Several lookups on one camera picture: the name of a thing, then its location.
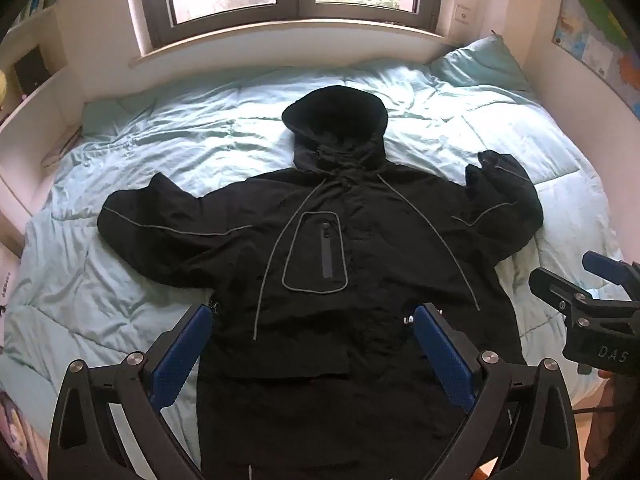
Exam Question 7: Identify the black hooded jacket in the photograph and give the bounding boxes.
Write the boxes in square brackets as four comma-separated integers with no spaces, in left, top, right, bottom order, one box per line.
[98,86,544,479]

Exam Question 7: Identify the light teal quilted comforter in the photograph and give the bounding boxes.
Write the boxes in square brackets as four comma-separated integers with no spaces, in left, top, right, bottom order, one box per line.
[1,61,624,436]

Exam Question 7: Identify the teal pillow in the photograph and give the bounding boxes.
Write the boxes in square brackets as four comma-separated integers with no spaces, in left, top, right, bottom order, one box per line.
[428,35,533,96]

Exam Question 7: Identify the white bookshelf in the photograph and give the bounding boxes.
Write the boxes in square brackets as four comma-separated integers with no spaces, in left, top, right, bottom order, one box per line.
[1,0,84,247]

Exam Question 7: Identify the black box on shelf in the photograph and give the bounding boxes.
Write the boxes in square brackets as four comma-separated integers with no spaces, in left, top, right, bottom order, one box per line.
[14,47,51,96]

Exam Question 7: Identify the books on shelf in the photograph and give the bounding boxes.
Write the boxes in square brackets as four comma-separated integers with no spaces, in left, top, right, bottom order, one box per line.
[11,0,56,28]

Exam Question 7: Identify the colourful wall map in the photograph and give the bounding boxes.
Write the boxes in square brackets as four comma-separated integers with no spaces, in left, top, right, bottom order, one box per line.
[552,0,640,117]

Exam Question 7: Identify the white wall switch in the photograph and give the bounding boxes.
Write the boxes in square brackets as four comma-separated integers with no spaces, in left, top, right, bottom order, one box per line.
[454,4,473,25]

